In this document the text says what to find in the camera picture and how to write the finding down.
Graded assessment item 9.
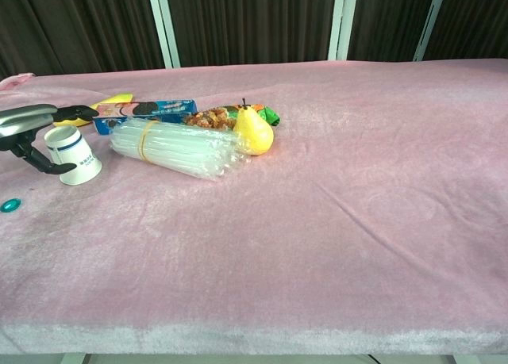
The yellow banana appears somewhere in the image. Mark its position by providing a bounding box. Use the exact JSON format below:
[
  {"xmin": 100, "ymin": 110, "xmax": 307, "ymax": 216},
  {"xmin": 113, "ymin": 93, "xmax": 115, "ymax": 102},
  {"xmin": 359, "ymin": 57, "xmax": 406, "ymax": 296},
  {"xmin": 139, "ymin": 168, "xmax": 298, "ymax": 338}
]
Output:
[{"xmin": 53, "ymin": 92, "xmax": 134, "ymax": 128}]

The white partition frame post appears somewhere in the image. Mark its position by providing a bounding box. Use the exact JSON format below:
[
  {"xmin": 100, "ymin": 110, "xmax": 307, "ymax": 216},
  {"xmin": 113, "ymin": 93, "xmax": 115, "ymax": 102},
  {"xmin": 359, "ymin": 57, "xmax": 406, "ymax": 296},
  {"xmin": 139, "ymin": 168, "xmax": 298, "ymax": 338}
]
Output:
[
  {"xmin": 412, "ymin": 0, "xmax": 450, "ymax": 63},
  {"xmin": 145, "ymin": 0, "xmax": 182, "ymax": 70},
  {"xmin": 328, "ymin": 0, "xmax": 360, "ymax": 62}
]

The yellow pear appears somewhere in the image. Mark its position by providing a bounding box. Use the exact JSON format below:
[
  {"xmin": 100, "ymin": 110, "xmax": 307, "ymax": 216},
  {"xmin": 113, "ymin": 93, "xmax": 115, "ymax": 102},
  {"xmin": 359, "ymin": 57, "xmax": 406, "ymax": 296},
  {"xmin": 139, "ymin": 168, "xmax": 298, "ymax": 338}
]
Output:
[{"xmin": 232, "ymin": 97, "xmax": 275, "ymax": 157}]

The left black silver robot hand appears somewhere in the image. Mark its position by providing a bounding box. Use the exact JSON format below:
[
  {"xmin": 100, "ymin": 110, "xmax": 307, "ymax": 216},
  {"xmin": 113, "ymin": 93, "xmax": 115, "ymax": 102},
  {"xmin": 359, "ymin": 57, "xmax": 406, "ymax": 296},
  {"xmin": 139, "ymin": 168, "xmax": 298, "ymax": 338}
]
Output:
[{"xmin": 0, "ymin": 103, "xmax": 100, "ymax": 176}]

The blue pink cookie box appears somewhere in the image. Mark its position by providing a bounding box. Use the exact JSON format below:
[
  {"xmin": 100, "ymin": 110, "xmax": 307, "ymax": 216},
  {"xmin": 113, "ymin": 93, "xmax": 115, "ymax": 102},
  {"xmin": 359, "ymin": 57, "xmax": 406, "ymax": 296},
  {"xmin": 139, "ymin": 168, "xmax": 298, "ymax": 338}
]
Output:
[{"xmin": 93, "ymin": 98, "xmax": 199, "ymax": 136}]

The pink fleece table cloth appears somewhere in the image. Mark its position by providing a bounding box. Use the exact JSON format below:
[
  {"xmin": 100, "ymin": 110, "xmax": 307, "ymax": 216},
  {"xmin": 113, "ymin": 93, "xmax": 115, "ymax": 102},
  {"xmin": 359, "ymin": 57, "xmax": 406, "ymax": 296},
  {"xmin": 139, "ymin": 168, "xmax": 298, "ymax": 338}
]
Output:
[{"xmin": 0, "ymin": 58, "xmax": 508, "ymax": 356}]

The white paper cup blue print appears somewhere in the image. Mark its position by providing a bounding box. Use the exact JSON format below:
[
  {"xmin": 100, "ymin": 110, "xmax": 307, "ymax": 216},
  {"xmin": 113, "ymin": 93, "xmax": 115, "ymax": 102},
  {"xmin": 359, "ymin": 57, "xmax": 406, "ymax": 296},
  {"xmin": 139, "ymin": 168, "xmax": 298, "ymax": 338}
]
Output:
[{"xmin": 43, "ymin": 125, "xmax": 103, "ymax": 186}]

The green orange snack bag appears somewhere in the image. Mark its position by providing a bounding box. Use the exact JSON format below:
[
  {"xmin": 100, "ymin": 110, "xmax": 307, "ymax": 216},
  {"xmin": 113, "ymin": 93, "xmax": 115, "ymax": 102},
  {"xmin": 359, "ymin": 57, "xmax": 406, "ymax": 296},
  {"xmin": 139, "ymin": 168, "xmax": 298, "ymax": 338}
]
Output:
[{"xmin": 183, "ymin": 103, "xmax": 282, "ymax": 132}]

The clear plastic straw bundle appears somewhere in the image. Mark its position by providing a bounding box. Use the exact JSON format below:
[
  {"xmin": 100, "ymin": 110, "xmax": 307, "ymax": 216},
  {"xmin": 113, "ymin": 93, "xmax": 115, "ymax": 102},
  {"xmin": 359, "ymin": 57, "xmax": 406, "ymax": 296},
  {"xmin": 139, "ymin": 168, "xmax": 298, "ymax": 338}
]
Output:
[{"xmin": 109, "ymin": 117, "xmax": 253, "ymax": 181}]

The dark brown curtain panel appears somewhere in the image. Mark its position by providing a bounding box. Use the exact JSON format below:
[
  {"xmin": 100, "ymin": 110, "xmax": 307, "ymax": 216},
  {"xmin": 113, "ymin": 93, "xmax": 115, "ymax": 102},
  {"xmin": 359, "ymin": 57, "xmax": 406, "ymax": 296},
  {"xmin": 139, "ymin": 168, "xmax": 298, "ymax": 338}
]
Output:
[
  {"xmin": 423, "ymin": 0, "xmax": 508, "ymax": 61},
  {"xmin": 165, "ymin": 0, "xmax": 339, "ymax": 68},
  {"xmin": 0, "ymin": 0, "xmax": 166, "ymax": 82},
  {"xmin": 347, "ymin": 0, "xmax": 437, "ymax": 63}
]

